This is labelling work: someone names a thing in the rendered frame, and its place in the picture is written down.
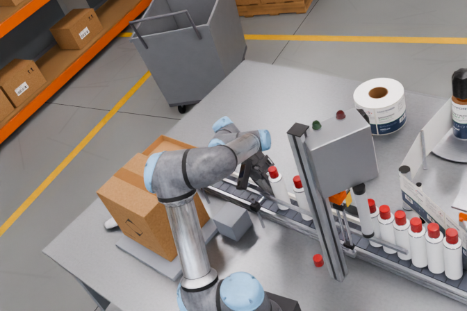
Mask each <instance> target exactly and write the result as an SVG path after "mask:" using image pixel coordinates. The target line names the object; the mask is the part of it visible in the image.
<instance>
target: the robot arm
mask: <svg viewBox="0 0 467 311"><path fill-rule="evenodd" d="M212 129H213V130H214V133H215V135H214V137H213V139H212V140H211V141H210V143H209V145H208V147H200V148H192V149H182V150H176V151H163V152H160V153H154V154H152V155H151V156H150V157H149V158H148V160H147V162H146V164H145V169H144V182H145V187H146V188H147V190H148V191H149V192H151V193H153V194H155V193H156V195H157V199H158V202H159V203H162V204H163V205H165V209H166V212H167V217H168V219H169V223H170V228H171V230H172V235H173V238H174V243H175V246H176V248H177V253H178V256H179V261H180V264H181V268H182V272H183V276H182V278H181V280H180V283H179V285H178V287H177V303H178V306H179V309H180V311H282V310H281V308H280V307H279V305H278V304H277V303H275V302H274V301H272V300H270V299H269V298H268V296H267V295H266V293H265V292H264V290H263V287H262V285H261V284H260V282H259V281H258V280H257V279H256V278H255V277H254V276H253V275H251V274H249V273H247V272H243V271H239V272H235V273H232V274H230V276H229V277H226V278H225V279H219V278H218V273H217V271H216V270H215V269H214V268H212V267H211V266H210V262H209V259H208V255H207V252H206V247H205V243H204V238H203V235H202V230H201V227H200V224H199V219H198V216H197V211H196V207H195V202H194V199H193V197H194V195H195V194H196V192H197V190H196V189H200V188H204V187H208V186H210V185H213V184H215V183H217V182H219V181H221V180H223V179H225V178H226V177H228V176H230V175H231V174H232V173H234V172H235V170H236V168H237V166H238V165H239V164H240V163H241V166H240V172H239V175H238V182H237V185H236V189H237V190H246V189H247V185H248V181H249V177H250V178H251V179H252V180H253V181H254V182H255V183H256V184H257V185H258V186H259V187H260V188H261V189H263V190H264V191H266V192H267V193H268V194H271V195H273V196H274V193H273V191H272V188H271V185H270V182H269V180H268V177H269V174H266V173H267V172H268V168H269V167H271V166H274V165H275V163H273V161H272V160H271V159H270V158H269V156H268V155H267V154H266V155H264V154H263V152H262V151H267V150H269V149H270V147H271V137H270V133H269V131H268V130H266V129H263V130H259V129H258V130H256V131H245V132H240V131H239V130H238V128H237V127H236V126H235V124H234V123H233V122H232V121H231V120H230V118H228V117H227V116H224V117H222V118H220V119H219V120H217V121H216V122H215V123H214V125H213V126H212ZM268 158H269V159H270V160H268ZM270 161H271V162H272V163H271V162H270Z"/></svg>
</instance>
